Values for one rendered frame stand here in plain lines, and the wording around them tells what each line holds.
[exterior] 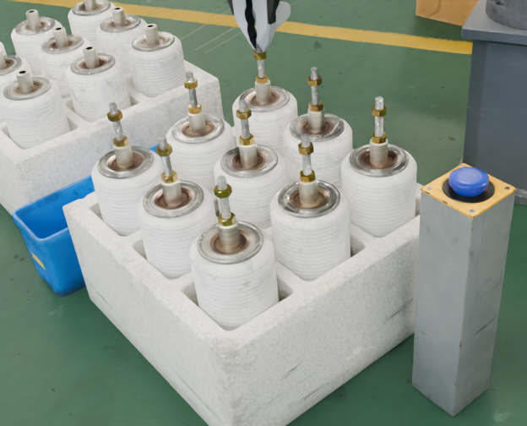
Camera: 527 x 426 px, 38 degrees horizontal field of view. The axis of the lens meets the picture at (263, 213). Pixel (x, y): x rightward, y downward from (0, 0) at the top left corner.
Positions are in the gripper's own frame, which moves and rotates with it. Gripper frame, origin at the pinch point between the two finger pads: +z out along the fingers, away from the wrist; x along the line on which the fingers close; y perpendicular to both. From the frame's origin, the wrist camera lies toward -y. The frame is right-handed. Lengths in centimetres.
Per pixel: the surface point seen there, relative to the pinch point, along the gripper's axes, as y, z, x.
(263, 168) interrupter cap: -13.5, 8.9, -12.3
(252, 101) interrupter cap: -1.0, 9.0, 1.0
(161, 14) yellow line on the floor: 56, 34, 89
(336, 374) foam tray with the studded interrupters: -20.1, 31.3, -27.9
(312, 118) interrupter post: -2.6, 7.1, -11.8
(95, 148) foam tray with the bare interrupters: -13.1, 19.4, 26.4
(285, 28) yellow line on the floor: 66, 34, 53
